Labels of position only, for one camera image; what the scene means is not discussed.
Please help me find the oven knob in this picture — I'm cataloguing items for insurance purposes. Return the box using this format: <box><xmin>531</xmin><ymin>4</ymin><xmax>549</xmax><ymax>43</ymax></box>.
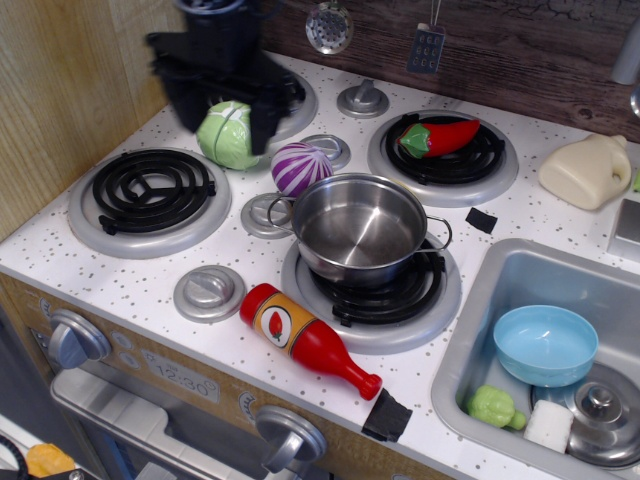
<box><xmin>255</xmin><ymin>405</ymin><xmax>328</xmax><ymax>474</ymax></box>
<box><xmin>48</xmin><ymin>309</ymin><xmax>112</xmax><ymax>369</ymax></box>

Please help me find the green toy cabbage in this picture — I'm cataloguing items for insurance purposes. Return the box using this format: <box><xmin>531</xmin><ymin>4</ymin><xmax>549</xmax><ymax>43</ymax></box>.
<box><xmin>196</xmin><ymin>101</ymin><xmax>260</xmax><ymax>170</ymax></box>

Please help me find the silver faucet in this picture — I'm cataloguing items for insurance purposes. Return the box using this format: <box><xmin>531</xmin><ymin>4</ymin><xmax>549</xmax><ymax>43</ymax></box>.
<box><xmin>611</xmin><ymin>18</ymin><xmax>639</xmax><ymax>117</ymax></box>

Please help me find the green toy vegetable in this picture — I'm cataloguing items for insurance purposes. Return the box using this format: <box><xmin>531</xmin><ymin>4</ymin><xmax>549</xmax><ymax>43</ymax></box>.
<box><xmin>467</xmin><ymin>385</ymin><xmax>527</xmax><ymax>430</ymax></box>

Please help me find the back right black burner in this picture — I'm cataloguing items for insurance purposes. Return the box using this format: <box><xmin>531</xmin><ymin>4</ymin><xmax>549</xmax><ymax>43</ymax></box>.
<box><xmin>368</xmin><ymin>110</ymin><xmax>519</xmax><ymax>208</ymax></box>

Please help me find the red toy chili pepper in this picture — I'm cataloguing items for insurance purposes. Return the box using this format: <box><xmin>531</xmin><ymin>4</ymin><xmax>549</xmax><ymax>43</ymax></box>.
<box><xmin>396</xmin><ymin>120</ymin><xmax>481</xmax><ymax>159</ymax></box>

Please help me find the middle grey stove knob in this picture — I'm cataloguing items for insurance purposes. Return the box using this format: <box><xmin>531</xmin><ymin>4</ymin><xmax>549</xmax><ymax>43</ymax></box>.
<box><xmin>302</xmin><ymin>134</ymin><xmax>351</xmax><ymax>171</ymax></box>

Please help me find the back left black burner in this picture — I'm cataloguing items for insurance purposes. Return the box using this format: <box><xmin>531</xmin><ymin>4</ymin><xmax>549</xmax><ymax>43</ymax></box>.
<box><xmin>271</xmin><ymin>73</ymin><xmax>318</xmax><ymax>143</ymax></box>

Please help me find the orange object bottom left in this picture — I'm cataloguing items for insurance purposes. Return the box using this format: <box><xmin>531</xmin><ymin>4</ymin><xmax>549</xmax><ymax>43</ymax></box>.
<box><xmin>26</xmin><ymin>443</ymin><xmax>76</xmax><ymax>478</ymax></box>

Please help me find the grey sink basin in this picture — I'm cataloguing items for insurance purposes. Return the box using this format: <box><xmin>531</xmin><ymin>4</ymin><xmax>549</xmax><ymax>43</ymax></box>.
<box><xmin>432</xmin><ymin>239</ymin><xmax>639</xmax><ymax>479</ymax></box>

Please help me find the left oven knob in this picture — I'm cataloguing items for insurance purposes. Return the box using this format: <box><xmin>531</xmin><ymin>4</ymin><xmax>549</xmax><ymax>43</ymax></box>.
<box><xmin>48</xmin><ymin>309</ymin><xmax>112</xmax><ymax>369</ymax></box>

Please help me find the hanging metal strainer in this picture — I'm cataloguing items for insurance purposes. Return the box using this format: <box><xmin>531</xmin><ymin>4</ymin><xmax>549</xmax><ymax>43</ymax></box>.
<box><xmin>305</xmin><ymin>1</ymin><xmax>354</xmax><ymax>55</ymax></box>

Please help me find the red toy ketchup bottle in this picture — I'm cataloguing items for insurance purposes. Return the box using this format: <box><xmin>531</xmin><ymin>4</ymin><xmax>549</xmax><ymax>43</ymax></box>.
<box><xmin>239</xmin><ymin>283</ymin><xmax>383</xmax><ymax>401</ymax></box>

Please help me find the light blue bowl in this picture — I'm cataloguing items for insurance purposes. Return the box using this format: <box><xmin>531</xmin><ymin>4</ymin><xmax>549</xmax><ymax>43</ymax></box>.
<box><xmin>493</xmin><ymin>305</ymin><xmax>599</xmax><ymax>388</ymax></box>

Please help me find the white cylinder toy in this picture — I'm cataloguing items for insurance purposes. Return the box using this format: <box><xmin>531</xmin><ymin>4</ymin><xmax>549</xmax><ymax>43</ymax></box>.
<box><xmin>524</xmin><ymin>400</ymin><xmax>574</xmax><ymax>454</ymax></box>

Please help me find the grey oven door handle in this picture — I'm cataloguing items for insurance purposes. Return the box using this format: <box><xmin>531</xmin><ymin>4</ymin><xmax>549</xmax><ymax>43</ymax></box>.
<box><xmin>51</xmin><ymin>369</ymin><xmax>276</xmax><ymax>479</ymax></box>

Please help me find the stainless steel pot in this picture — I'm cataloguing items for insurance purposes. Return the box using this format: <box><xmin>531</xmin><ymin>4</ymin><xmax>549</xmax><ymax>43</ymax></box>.
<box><xmin>266</xmin><ymin>173</ymin><xmax>453</xmax><ymax>287</ymax></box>

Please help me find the small black tape square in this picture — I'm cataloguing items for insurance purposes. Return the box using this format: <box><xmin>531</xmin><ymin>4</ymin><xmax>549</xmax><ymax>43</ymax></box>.
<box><xmin>465</xmin><ymin>207</ymin><xmax>498</xmax><ymax>234</ymax></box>

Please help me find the oven clock display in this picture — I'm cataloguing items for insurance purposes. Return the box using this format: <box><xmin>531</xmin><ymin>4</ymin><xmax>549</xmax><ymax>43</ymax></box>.
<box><xmin>141</xmin><ymin>349</ymin><xmax>220</xmax><ymax>404</ymax></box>

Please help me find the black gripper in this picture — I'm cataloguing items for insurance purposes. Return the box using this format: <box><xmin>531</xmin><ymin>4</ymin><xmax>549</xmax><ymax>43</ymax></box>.
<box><xmin>146</xmin><ymin>9</ymin><xmax>295</xmax><ymax>155</ymax></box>

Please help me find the back grey stove knob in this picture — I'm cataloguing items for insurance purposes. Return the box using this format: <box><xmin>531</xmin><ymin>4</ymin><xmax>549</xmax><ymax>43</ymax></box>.
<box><xmin>337</xmin><ymin>79</ymin><xmax>390</xmax><ymax>119</ymax></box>

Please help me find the black burner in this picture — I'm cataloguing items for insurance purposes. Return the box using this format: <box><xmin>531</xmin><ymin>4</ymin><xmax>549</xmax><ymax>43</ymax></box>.
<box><xmin>271</xmin><ymin>73</ymin><xmax>318</xmax><ymax>143</ymax></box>
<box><xmin>281</xmin><ymin>246</ymin><xmax>462</xmax><ymax>355</ymax></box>
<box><xmin>368</xmin><ymin>110</ymin><xmax>519</xmax><ymax>208</ymax></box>
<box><xmin>68</xmin><ymin>148</ymin><xmax>232</xmax><ymax>260</ymax></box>

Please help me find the purple striped toy onion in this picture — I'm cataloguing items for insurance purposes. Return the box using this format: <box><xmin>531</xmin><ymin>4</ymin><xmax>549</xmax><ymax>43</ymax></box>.
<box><xmin>270</xmin><ymin>142</ymin><xmax>334</xmax><ymax>197</ymax></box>

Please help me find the grey stove knob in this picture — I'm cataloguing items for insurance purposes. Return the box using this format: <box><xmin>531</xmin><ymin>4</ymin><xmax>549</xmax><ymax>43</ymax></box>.
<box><xmin>173</xmin><ymin>265</ymin><xmax>246</xmax><ymax>323</ymax></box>
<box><xmin>241</xmin><ymin>193</ymin><xmax>293</xmax><ymax>240</ymax></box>
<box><xmin>337</xmin><ymin>79</ymin><xmax>390</xmax><ymax>119</ymax></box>
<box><xmin>302</xmin><ymin>134</ymin><xmax>351</xmax><ymax>171</ymax></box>

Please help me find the centre grey stove knob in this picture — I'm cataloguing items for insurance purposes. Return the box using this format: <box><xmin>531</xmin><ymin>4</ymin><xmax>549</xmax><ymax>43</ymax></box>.
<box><xmin>241</xmin><ymin>193</ymin><xmax>293</xmax><ymax>240</ymax></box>

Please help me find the right oven knob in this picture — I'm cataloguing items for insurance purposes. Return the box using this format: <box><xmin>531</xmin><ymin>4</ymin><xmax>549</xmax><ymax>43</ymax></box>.
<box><xmin>255</xmin><ymin>405</ymin><xmax>328</xmax><ymax>474</ymax></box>

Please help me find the silver faucet base block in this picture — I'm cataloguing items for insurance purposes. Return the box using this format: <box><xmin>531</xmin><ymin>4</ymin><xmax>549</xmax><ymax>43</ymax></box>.
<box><xmin>607</xmin><ymin>199</ymin><xmax>640</xmax><ymax>262</ymax></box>

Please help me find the front left black burner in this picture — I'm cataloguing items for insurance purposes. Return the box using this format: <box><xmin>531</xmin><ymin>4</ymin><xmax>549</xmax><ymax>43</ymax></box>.
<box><xmin>68</xmin><ymin>148</ymin><xmax>232</xmax><ymax>260</ymax></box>

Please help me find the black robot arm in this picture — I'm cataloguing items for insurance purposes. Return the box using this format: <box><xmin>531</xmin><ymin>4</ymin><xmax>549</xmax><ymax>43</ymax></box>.
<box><xmin>146</xmin><ymin>1</ymin><xmax>306</xmax><ymax>155</ymax></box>

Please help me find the front right black burner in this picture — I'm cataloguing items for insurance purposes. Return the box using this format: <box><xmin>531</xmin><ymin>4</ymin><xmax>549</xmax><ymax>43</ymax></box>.
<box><xmin>281</xmin><ymin>246</ymin><xmax>462</xmax><ymax>355</ymax></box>

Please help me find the front grey stove knob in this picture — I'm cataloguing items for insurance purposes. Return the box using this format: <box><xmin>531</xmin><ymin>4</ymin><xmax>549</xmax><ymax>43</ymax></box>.
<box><xmin>173</xmin><ymin>265</ymin><xmax>246</xmax><ymax>323</ymax></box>

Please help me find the steel pot lid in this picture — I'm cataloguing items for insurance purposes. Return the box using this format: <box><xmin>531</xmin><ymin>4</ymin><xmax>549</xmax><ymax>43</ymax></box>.
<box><xmin>530</xmin><ymin>363</ymin><xmax>639</xmax><ymax>469</ymax></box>

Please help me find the cream toy jug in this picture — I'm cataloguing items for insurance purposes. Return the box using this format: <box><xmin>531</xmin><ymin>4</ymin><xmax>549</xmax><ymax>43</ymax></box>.
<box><xmin>538</xmin><ymin>134</ymin><xmax>632</xmax><ymax>210</ymax></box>

